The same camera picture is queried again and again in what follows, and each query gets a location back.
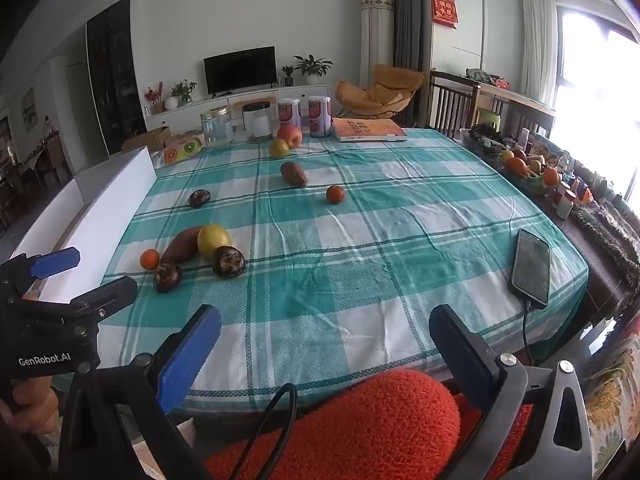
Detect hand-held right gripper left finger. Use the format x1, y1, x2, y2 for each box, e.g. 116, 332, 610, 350
57, 304, 223, 480

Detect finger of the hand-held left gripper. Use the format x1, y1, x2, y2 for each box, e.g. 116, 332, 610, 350
69, 276, 139, 322
29, 247, 82, 279

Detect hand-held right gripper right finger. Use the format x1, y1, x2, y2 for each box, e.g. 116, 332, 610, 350
428, 304, 594, 480

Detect long brown sweet potato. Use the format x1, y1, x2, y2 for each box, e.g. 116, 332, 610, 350
160, 226, 204, 264

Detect large dark brown mangosteen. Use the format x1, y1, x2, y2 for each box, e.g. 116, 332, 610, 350
212, 246, 246, 280

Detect large yellow citrus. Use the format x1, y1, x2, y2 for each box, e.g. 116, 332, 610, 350
197, 224, 234, 260

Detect short brown sweet potato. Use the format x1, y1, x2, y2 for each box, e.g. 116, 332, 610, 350
280, 161, 308, 189

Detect red apple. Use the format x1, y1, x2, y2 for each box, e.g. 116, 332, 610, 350
276, 124, 304, 149

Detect person's left hand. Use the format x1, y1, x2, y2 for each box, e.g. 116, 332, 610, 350
11, 379, 62, 432

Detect black smartphone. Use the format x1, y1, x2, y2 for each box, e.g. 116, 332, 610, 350
507, 228, 551, 310

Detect teal plaid tablecloth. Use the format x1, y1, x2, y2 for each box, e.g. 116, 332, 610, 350
50, 127, 590, 411

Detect cardboard box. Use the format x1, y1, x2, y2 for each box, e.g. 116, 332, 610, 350
122, 127, 172, 155

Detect floral cloth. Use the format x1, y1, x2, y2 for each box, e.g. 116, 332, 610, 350
581, 310, 640, 463

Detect group of small bottles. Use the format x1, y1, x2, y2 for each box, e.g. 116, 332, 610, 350
549, 177, 597, 221

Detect red flowers in vase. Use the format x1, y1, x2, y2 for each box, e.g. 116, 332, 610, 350
144, 81, 166, 115

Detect dark glass cabinet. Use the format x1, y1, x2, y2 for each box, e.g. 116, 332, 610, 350
85, 0, 147, 157

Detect white television cabinet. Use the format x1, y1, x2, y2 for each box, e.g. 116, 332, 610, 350
145, 86, 342, 134

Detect clear glass jar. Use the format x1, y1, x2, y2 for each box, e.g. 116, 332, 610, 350
200, 106, 235, 147

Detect leafy plant in round vase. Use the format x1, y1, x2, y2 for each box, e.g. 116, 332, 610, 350
171, 79, 198, 110

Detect white canister with black lid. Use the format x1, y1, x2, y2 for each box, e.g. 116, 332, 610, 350
242, 101, 277, 144

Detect orange book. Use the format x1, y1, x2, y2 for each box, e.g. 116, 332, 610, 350
332, 118, 409, 144

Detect dark wooden chair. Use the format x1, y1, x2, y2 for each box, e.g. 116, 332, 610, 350
428, 70, 482, 142

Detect wooden side table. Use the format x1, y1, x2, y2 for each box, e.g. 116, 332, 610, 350
474, 80, 557, 137

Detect red white carton left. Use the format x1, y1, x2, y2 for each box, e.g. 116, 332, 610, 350
276, 98, 303, 134

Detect red white carton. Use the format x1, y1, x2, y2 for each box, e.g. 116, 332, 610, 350
276, 98, 303, 134
308, 95, 334, 139

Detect black television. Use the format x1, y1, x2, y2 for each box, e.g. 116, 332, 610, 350
203, 46, 277, 97

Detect red white carton right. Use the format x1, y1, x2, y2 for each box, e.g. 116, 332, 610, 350
308, 95, 334, 139

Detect orange lounge chair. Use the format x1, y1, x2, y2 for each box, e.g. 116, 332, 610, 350
334, 64, 426, 122

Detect green plant in white pot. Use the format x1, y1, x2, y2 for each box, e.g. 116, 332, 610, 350
293, 54, 334, 86

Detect white curtain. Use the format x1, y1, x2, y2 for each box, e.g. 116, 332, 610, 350
520, 0, 562, 107

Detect covered tower air conditioner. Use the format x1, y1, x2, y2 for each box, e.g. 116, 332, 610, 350
360, 0, 394, 94

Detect grey curtain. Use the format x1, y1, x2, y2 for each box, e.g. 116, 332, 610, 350
382, 0, 434, 77

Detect black phone cable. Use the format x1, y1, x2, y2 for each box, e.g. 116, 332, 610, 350
519, 299, 537, 363

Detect thick black cable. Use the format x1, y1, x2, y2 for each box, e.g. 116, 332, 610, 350
234, 382, 299, 480

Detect framed wall picture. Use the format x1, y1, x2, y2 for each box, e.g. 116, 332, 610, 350
19, 87, 40, 134

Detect red wall hanging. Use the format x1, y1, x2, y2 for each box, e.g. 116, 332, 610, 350
430, 0, 460, 30

